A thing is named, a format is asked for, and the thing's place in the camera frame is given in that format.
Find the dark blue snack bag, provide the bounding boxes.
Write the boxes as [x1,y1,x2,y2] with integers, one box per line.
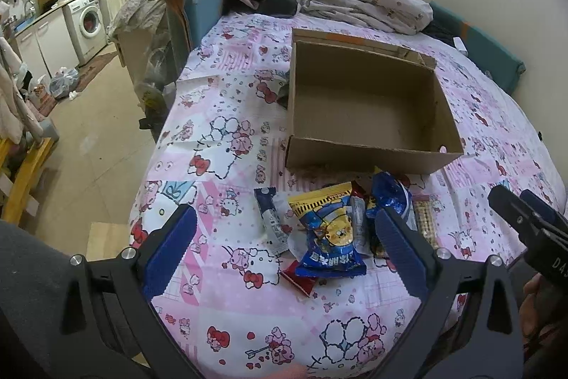
[365,170,412,228]

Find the red white snack bar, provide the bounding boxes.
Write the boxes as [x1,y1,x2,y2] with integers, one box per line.
[279,261,318,297]

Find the yellow blue snack bag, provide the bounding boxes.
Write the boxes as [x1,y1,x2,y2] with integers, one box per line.
[288,182,367,279]

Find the blue white snack bar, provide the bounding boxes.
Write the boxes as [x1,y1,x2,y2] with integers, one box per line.
[254,186,289,255]

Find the person's right hand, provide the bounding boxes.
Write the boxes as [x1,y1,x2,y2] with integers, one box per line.
[519,273,567,364]

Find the yellow wooden chair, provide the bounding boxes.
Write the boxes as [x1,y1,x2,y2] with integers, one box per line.
[1,137,55,225]

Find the teal bed headboard cushion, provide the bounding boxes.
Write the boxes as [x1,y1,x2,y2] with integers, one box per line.
[423,2,526,95]

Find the open cardboard box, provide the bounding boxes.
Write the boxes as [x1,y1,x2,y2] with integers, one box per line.
[285,29,463,174]

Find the pink cartoon bed sheet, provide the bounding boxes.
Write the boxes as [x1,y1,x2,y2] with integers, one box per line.
[131,13,567,378]

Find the plastic bag on floor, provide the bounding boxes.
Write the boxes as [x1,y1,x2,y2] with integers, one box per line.
[48,67,79,100]

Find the white kitchen cabinet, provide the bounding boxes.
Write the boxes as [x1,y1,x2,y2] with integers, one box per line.
[15,9,79,82]

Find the white washing machine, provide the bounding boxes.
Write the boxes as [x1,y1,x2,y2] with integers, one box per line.
[62,0,107,65]

